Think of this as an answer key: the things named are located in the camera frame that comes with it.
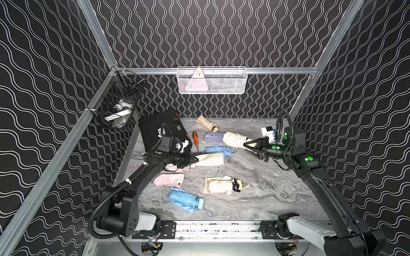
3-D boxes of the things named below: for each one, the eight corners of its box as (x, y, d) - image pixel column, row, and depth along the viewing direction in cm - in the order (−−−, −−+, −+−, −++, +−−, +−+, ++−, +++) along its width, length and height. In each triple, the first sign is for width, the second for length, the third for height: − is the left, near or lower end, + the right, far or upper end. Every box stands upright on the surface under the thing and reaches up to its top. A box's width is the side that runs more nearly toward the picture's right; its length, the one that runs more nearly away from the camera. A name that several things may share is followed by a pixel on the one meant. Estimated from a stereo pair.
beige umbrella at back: (213, 134, 112) (213, 131, 109) (196, 120, 120) (196, 117, 118) (219, 130, 114) (219, 127, 112) (202, 117, 123) (202, 113, 120)
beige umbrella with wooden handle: (203, 194, 87) (203, 191, 83) (203, 178, 93) (203, 174, 89) (248, 194, 87) (250, 191, 83) (245, 178, 93) (247, 174, 89)
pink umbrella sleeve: (155, 188, 89) (153, 184, 85) (157, 177, 93) (155, 173, 90) (183, 188, 89) (182, 184, 86) (184, 177, 94) (183, 173, 90)
